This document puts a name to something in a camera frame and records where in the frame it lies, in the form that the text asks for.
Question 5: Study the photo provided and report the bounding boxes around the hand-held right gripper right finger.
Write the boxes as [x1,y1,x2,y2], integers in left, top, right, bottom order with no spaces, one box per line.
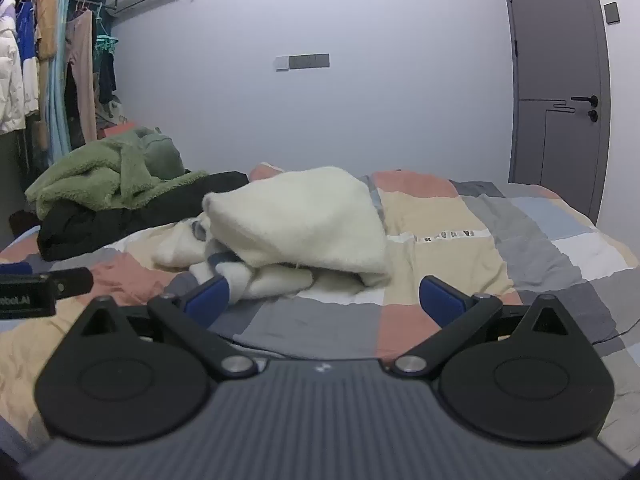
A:
[391,276,577,380]

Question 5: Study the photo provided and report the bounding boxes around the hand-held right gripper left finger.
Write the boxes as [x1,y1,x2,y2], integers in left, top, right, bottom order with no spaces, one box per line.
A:
[64,275,259,380]

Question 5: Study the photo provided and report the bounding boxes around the cream fleece garment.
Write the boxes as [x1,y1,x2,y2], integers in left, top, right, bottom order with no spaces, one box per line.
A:
[152,166,393,306]

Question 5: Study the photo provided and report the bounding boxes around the teal clothes hangers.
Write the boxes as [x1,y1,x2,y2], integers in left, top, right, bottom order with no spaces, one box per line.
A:
[92,2,121,53]

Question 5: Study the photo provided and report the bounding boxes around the black garment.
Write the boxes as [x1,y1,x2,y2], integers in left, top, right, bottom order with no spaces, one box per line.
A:
[37,171,251,262]

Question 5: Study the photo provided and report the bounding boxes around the patchwork bed cover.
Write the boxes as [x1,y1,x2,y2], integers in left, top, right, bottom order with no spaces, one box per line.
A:
[0,162,640,441]

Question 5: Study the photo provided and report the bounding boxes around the green fleece garment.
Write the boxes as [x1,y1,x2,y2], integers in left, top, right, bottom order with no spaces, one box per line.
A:
[25,127,211,221]

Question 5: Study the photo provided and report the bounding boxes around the orange cloth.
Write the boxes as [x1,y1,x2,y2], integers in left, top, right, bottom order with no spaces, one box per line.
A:
[97,122,138,141]

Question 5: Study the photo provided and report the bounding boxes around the white puffer jacket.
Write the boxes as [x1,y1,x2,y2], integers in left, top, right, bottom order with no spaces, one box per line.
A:
[0,0,41,135]

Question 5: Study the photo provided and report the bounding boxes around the dark hanging garment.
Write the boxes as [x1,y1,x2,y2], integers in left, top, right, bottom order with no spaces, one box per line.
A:
[95,50,118,106]

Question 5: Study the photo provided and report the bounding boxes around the beige hanging garment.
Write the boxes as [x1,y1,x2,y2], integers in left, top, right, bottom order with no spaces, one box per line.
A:
[64,7,98,145]

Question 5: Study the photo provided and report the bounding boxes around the tan hanging coat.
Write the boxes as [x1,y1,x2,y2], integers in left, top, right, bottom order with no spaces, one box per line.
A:
[34,0,61,151]

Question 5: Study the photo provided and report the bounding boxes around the grey door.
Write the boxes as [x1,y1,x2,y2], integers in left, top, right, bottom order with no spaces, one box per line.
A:
[500,0,613,226]

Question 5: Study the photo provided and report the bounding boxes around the black cable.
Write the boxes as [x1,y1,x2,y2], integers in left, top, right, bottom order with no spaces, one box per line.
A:
[592,317,638,346]

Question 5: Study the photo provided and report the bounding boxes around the grey wall switch panel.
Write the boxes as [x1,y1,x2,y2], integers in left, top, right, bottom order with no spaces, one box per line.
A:
[274,53,331,72]

